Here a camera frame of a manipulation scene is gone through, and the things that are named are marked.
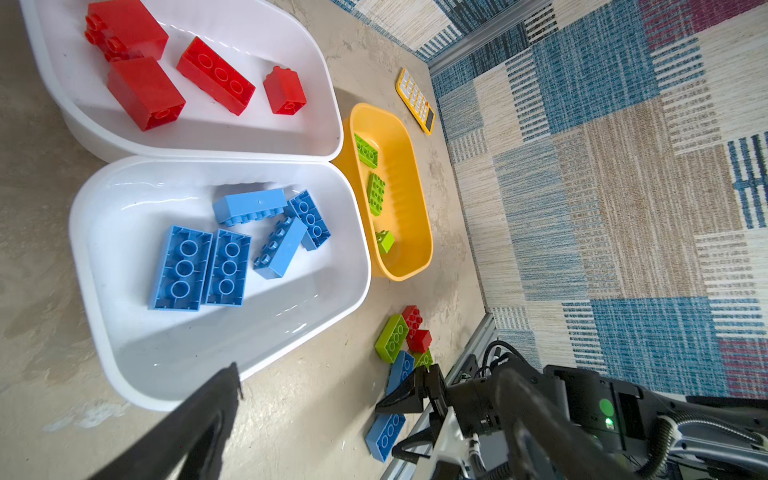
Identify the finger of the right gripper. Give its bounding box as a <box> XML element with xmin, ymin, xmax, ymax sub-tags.
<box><xmin>391</xmin><ymin>424</ymin><xmax>441</xmax><ymax>464</ymax></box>
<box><xmin>374</xmin><ymin>365</ymin><xmax>447</xmax><ymax>416</ymax></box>

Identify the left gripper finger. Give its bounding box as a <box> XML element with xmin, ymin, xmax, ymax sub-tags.
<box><xmin>92</xmin><ymin>363</ymin><xmax>242</xmax><ymax>479</ymax></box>

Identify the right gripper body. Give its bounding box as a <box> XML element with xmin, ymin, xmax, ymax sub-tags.
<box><xmin>442</xmin><ymin>377</ymin><xmax>502</xmax><ymax>438</ymax></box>

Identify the blue diagonal brick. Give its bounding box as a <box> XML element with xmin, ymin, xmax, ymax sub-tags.
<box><xmin>385</xmin><ymin>350</ymin><xmax>415</xmax><ymax>396</ymax></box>

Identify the red brick small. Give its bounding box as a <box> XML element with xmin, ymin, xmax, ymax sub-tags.
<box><xmin>407</xmin><ymin>329</ymin><xmax>432</xmax><ymax>353</ymax></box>

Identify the small green square brick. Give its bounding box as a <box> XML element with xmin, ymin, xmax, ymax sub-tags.
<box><xmin>376</xmin><ymin>230</ymin><xmax>395</xmax><ymax>255</ymax></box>

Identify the light blue brick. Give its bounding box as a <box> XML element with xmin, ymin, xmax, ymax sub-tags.
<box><xmin>254</xmin><ymin>217</ymin><xmax>307</xmax><ymax>280</ymax></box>
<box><xmin>213</xmin><ymin>189</ymin><xmax>287</xmax><ymax>227</ymax></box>

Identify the red square brick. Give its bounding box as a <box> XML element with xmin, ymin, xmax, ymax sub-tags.
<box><xmin>263</xmin><ymin>66</ymin><xmax>306</xmax><ymax>115</ymax></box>

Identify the red long brick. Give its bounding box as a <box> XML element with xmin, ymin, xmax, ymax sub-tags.
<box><xmin>176</xmin><ymin>37</ymin><xmax>255</xmax><ymax>116</ymax></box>

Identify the green brick top tall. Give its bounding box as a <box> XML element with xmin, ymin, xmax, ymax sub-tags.
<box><xmin>354</xmin><ymin>134</ymin><xmax>378</xmax><ymax>169</ymax></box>

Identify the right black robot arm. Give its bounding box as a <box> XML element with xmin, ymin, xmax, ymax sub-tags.
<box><xmin>370</xmin><ymin>340</ymin><xmax>767</xmax><ymax>479</ymax></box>

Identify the near white plastic bin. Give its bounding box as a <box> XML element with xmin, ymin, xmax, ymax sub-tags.
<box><xmin>69</xmin><ymin>157</ymin><xmax>371</xmax><ymax>411</ymax></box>

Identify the white plastic bin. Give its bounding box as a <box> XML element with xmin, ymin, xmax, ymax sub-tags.
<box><xmin>21</xmin><ymin>1</ymin><xmax>344</xmax><ymax>162</ymax></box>
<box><xmin>69</xmin><ymin>157</ymin><xmax>371</xmax><ymax>411</ymax></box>

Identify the yellow plastic bin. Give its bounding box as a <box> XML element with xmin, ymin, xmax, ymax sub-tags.
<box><xmin>332</xmin><ymin>103</ymin><xmax>434</xmax><ymax>281</ymax></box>

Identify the yellow calculator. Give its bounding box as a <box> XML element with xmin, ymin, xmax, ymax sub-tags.
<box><xmin>395</xmin><ymin>68</ymin><xmax>437</xmax><ymax>135</ymax></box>

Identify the far white plastic bin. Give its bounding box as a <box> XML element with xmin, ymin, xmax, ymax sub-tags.
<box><xmin>21</xmin><ymin>1</ymin><xmax>344</xmax><ymax>162</ymax></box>

